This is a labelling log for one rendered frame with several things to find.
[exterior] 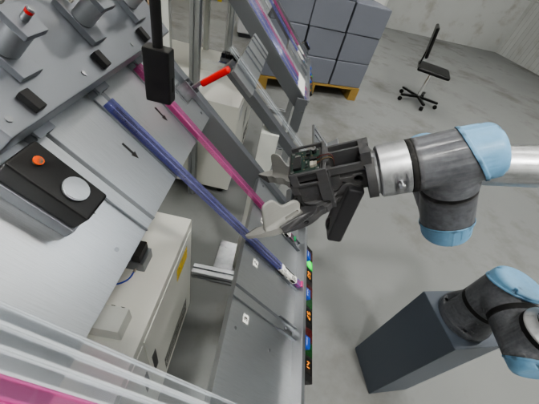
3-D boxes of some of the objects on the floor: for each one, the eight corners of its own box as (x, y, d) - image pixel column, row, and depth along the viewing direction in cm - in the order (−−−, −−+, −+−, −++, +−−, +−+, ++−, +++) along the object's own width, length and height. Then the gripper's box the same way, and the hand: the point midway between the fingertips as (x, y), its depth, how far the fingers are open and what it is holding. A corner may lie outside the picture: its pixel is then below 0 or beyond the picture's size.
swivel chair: (422, 95, 405) (462, 29, 346) (441, 115, 367) (490, 43, 308) (388, 89, 393) (423, 19, 334) (405, 108, 355) (448, 34, 297)
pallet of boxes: (332, 73, 393) (371, -37, 311) (354, 100, 339) (408, -23, 257) (247, 59, 361) (265, -67, 278) (256, 88, 307) (282, -58, 225)
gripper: (361, 110, 45) (248, 139, 51) (384, 191, 31) (223, 220, 37) (367, 154, 50) (264, 176, 57) (390, 240, 36) (248, 258, 42)
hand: (253, 205), depth 49 cm, fingers open, 14 cm apart
